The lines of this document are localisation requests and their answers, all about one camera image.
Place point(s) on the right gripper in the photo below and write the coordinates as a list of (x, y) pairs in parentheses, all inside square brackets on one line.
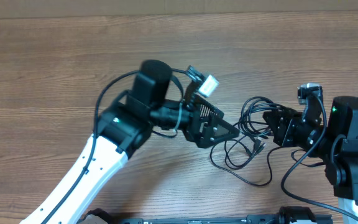
[(283, 134)]

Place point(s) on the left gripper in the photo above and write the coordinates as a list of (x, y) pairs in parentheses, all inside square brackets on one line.
[(192, 133)]

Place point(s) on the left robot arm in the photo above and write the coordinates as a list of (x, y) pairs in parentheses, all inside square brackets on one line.
[(126, 124)]

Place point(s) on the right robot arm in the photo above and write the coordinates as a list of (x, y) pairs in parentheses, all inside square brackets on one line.
[(331, 137)]

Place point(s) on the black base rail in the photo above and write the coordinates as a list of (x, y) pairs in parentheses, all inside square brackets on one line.
[(285, 215)]

